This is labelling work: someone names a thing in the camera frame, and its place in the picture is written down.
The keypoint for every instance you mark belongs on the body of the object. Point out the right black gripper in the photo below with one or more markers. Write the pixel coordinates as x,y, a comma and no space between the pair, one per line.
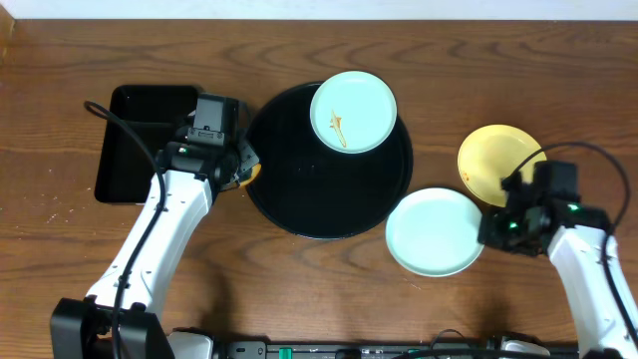
490,232

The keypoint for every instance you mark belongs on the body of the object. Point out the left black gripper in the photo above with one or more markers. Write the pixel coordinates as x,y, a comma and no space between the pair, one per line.
234,149

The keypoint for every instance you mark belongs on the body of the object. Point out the yellow green scrub sponge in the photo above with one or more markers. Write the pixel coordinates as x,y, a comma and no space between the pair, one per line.
249,175

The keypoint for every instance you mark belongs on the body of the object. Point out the yellow plate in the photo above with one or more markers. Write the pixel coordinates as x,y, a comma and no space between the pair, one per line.
490,154

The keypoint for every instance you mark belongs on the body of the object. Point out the mint green plate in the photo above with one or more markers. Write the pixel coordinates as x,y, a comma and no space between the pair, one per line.
434,232
353,112

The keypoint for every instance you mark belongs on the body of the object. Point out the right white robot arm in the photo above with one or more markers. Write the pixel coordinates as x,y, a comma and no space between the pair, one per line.
576,241

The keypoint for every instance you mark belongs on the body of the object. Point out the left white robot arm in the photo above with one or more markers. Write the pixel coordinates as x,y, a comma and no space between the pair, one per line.
120,315

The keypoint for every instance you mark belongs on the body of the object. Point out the black round tray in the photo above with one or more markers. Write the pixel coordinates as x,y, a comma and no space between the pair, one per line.
310,190

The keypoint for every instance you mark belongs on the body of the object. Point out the black rectangular tray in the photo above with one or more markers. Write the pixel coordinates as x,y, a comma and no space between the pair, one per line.
154,113

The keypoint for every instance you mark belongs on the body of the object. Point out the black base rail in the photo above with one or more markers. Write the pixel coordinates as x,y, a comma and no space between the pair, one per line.
448,344

